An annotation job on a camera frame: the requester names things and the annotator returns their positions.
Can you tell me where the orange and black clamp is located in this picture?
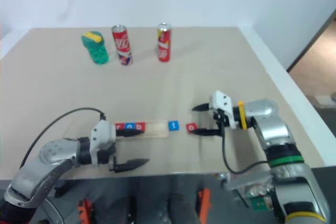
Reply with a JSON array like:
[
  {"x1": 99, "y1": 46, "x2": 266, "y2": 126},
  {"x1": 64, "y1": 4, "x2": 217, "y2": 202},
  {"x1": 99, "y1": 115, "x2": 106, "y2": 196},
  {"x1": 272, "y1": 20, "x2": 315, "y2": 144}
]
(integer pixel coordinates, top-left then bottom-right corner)
[
  {"x1": 77, "y1": 198, "x2": 95, "y2": 224},
  {"x1": 197, "y1": 188, "x2": 212, "y2": 224}
]

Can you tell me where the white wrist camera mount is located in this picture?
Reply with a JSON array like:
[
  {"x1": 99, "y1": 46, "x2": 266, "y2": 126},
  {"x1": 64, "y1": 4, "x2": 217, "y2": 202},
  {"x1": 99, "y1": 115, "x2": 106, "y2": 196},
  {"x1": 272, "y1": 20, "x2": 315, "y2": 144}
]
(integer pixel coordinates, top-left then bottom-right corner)
[
  {"x1": 89, "y1": 119, "x2": 117, "y2": 166},
  {"x1": 208, "y1": 90, "x2": 236, "y2": 130}
]

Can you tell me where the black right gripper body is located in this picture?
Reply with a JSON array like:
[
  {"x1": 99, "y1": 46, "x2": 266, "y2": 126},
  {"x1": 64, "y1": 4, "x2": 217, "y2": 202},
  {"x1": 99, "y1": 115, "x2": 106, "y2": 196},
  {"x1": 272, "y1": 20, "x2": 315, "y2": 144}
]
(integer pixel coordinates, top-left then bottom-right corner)
[{"x1": 209, "y1": 108, "x2": 228, "y2": 137}]

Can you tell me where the long wooden tray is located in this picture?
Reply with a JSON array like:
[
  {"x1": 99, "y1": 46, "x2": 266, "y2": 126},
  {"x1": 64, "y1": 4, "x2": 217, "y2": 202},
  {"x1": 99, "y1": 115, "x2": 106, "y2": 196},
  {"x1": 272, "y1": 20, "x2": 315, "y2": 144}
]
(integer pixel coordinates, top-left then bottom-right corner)
[{"x1": 114, "y1": 120, "x2": 169, "y2": 139}]

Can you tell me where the green bottle with yellow lid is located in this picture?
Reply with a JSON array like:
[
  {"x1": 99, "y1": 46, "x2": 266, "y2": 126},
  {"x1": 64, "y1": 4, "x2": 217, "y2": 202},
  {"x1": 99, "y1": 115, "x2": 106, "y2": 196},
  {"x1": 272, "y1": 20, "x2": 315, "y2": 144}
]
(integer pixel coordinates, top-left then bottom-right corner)
[{"x1": 80, "y1": 30, "x2": 110, "y2": 66}]

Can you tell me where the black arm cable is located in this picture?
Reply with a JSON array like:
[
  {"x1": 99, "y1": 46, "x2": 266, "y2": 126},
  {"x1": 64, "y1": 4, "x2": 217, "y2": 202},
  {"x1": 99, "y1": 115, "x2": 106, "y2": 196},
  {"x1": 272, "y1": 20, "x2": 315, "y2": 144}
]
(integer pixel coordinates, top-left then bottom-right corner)
[
  {"x1": 19, "y1": 107, "x2": 107, "y2": 169},
  {"x1": 221, "y1": 129, "x2": 271, "y2": 175}
]

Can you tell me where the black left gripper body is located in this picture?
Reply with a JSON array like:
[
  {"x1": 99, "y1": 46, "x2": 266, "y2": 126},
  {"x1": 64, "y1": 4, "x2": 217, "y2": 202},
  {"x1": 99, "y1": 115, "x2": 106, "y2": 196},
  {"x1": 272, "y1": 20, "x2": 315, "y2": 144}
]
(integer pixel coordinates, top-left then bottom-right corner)
[{"x1": 97, "y1": 142, "x2": 119, "y2": 173}]

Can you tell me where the red and yellow cola can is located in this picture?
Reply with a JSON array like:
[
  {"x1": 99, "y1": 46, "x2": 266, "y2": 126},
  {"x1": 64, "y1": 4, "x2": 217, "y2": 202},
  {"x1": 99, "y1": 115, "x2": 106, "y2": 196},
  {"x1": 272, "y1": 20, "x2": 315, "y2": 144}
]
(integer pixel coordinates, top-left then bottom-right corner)
[{"x1": 156, "y1": 22, "x2": 173, "y2": 63}]

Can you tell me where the pale cardboard box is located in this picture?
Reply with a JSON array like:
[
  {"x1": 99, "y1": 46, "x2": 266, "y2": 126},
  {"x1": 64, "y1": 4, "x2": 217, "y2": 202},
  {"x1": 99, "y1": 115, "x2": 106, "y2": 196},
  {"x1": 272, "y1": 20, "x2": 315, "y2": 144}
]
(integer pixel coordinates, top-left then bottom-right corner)
[{"x1": 313, "y1": 94, "x2": 333, "y2": 108}]

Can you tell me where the red and blue cola can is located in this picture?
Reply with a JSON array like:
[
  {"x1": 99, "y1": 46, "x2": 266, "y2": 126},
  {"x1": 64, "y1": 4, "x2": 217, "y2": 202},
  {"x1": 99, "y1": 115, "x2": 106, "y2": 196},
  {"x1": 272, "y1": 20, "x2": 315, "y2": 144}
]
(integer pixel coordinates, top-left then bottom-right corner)
[{"x1": 111, "y1": 25, "x2": 134, "y2": 66}]

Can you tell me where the green circuit board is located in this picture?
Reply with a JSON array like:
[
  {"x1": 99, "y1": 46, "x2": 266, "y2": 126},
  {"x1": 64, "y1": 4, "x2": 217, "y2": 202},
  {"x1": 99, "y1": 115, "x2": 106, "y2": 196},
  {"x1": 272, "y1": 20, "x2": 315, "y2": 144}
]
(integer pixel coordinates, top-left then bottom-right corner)
[{"x1": 250, "y1": 195, "x2": 274, "y2": 211}]

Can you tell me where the yellow right wrist strap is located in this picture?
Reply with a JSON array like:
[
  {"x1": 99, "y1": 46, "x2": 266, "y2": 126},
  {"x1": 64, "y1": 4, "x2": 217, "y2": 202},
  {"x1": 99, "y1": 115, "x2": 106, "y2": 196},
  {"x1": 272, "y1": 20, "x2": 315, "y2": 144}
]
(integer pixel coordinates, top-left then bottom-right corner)
[{"x1": 237, "y1": 100, "x2": 249, "y2": 131}]

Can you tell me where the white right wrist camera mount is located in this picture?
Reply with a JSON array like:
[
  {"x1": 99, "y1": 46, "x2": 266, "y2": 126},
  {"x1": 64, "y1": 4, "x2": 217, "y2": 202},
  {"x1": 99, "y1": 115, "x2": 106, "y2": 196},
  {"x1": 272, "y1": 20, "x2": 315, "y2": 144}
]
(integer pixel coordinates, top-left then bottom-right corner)
[{"x1": 208, "y1": 90, "x2": 236, "y2": 130}]

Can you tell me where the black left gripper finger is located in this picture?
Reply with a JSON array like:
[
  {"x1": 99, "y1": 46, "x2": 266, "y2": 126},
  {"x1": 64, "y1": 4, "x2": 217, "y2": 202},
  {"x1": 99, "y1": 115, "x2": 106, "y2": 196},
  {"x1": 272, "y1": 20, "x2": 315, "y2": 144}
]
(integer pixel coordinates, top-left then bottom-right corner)
[
  {"x1": 115, "y1": 129, "x2": 143, "y2": 138},
  {"x1": 116, "y1": 158, "x2": 150, "y2": 172}
]

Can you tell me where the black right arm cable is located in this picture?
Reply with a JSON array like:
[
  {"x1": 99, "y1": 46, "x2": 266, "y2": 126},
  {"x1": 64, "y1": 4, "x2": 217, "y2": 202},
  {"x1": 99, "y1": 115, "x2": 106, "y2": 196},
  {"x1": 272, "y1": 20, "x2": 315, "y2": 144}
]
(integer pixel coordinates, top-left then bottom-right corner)
[{"x1": 221, "y1": 129, "x2": 271, "y2": 175}]

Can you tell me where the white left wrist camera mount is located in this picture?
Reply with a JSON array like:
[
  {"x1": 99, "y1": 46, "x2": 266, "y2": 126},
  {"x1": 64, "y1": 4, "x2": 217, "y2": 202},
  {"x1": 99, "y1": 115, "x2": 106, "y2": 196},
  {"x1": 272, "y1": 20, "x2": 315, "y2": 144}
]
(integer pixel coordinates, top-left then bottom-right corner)
[{"x1": 89, "y1": 119, "x2": 117, "y2": 166}]

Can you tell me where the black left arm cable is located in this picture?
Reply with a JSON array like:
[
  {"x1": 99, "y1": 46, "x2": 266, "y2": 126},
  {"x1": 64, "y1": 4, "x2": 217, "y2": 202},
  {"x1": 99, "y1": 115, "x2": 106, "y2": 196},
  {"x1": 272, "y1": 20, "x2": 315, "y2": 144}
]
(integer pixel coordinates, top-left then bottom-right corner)
[{"x1": 19, "y1": 107, "x2": 107, "y2": 169}]

